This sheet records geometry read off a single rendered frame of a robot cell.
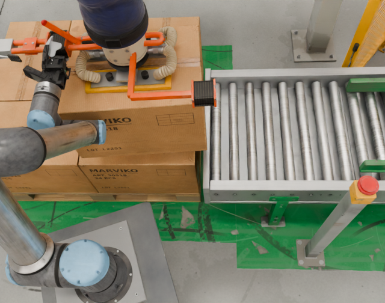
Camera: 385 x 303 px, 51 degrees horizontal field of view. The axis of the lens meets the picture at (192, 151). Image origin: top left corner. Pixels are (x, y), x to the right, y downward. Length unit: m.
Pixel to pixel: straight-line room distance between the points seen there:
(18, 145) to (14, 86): 1.55
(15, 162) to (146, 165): 1.11
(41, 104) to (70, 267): 0.55
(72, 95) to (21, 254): 0.65
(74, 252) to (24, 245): 0.17
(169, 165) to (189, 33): 0.65
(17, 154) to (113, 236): 0.79
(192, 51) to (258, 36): 1.55
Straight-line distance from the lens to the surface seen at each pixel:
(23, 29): 2.80
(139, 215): 1.71
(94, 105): 1.61
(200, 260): 2.40
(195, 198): 2.44
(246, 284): 2.38
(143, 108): 1.56
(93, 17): 1.40
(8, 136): 1.00
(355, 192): 1.52
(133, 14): 1.40
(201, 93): 1.37
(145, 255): 1.66
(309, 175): 2.00
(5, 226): 1.24
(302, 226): 2.49
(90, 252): 1.41
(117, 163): 2.06
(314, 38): 3.01
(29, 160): 1.02
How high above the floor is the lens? 2.35
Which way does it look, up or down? 63 degrees down
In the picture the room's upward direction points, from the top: 9 degrees counter-clockwise
